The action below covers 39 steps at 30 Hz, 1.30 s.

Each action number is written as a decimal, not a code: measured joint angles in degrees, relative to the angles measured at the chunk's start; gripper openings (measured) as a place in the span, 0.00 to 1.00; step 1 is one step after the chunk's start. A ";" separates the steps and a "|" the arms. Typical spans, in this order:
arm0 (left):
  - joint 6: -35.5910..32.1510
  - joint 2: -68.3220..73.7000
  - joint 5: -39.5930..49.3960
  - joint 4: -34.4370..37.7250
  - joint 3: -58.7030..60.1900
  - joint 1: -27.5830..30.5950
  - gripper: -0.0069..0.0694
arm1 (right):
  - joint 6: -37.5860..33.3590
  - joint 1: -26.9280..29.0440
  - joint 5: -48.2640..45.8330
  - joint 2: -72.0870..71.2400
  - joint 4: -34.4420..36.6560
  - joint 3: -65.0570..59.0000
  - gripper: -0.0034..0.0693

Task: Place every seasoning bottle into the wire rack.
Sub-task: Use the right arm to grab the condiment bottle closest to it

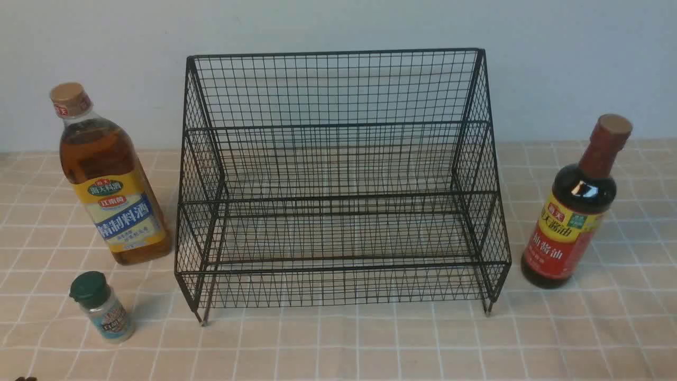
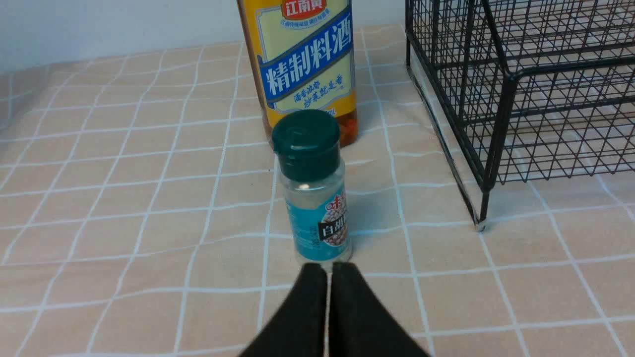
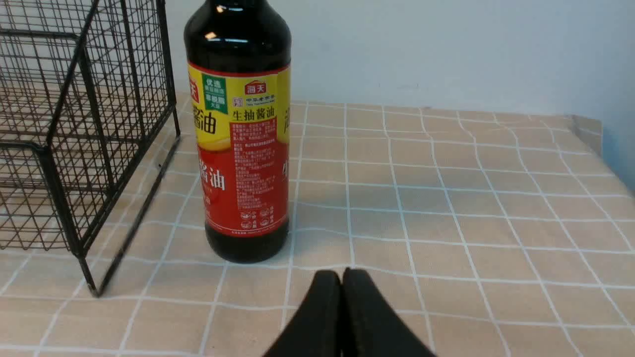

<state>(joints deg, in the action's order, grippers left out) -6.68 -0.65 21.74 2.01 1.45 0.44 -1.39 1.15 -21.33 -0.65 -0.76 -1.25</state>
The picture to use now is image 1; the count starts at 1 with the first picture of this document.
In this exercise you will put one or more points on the amber cooking wine bottle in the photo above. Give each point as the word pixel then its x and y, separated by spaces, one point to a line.
pixel 99 160

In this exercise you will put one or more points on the dark soy sauce bottle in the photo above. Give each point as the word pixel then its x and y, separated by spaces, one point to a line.
pixel 581 194

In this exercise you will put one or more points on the small green-capped pepper shaker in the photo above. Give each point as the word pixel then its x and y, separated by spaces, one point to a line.
pixel 99 302

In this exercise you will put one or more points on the beige checkered tablecloth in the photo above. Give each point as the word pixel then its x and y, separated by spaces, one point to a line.
pixel 614 320

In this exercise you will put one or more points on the black wire mesh shelf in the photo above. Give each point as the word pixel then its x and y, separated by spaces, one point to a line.
pixel 330 178

